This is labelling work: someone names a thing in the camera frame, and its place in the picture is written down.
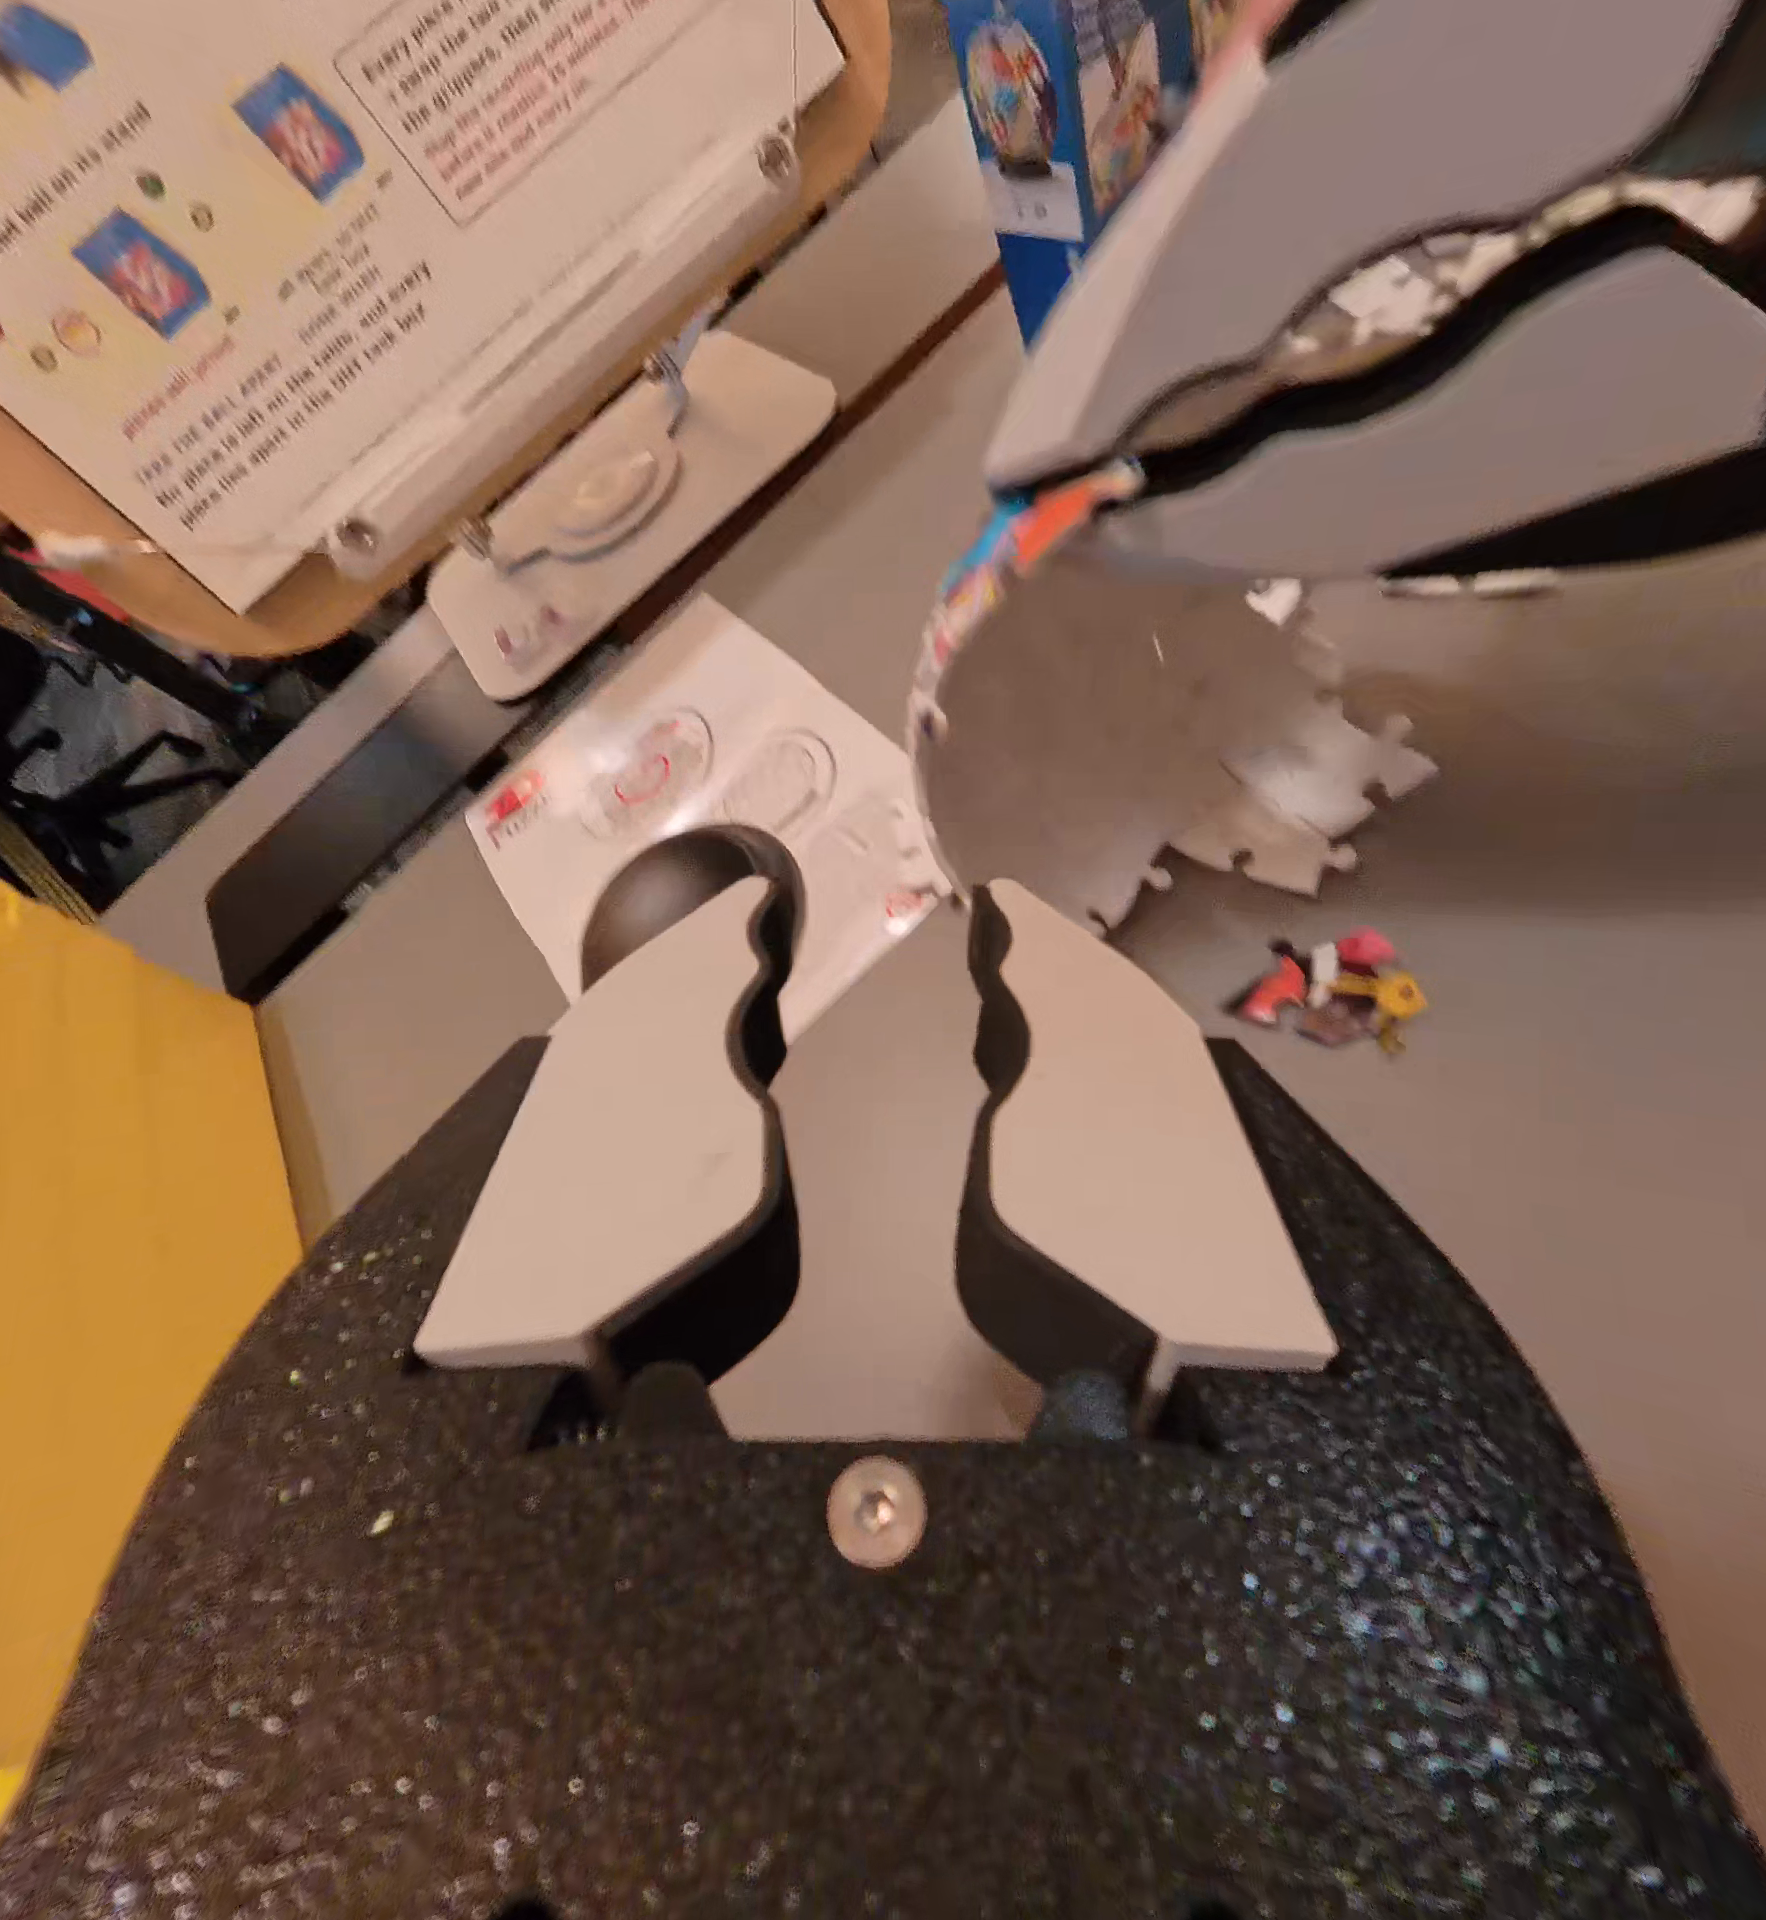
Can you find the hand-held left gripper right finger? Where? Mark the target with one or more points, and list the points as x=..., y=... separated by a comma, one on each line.
x=1124, y=1185

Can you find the partly built colourful puzzle ball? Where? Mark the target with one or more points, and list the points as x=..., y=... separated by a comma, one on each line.
x=1062, y=735

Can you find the small cluster of colourful puzzle pieces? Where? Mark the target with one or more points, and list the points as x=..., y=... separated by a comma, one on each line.
x=1334, y=993

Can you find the blue puzzle box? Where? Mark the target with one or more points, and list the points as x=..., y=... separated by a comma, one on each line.
x=1062, y=134

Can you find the black office chair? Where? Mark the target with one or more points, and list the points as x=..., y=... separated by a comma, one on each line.
x=58, y=720

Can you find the yellow plastic bin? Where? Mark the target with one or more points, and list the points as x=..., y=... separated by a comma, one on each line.
x=74, y=1276

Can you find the white document stand base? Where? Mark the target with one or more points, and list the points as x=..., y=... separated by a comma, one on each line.
x=599, y=511

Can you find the brown backing board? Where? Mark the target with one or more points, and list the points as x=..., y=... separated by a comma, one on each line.
x=839, y=134

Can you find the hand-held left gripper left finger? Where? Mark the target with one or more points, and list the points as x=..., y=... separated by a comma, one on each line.
x=629, y=1155

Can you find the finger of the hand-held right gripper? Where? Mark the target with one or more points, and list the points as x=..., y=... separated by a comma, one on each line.
x=1542, y=406
x=1363, y=134

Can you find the printed instruction sheet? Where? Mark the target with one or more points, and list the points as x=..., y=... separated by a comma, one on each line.
x=297, y=224

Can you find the black dome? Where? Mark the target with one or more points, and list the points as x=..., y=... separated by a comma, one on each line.
x=675, y=899

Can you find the pile of white-backed puzzle pieces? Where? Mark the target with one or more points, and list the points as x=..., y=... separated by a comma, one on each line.
x=1318, y=780

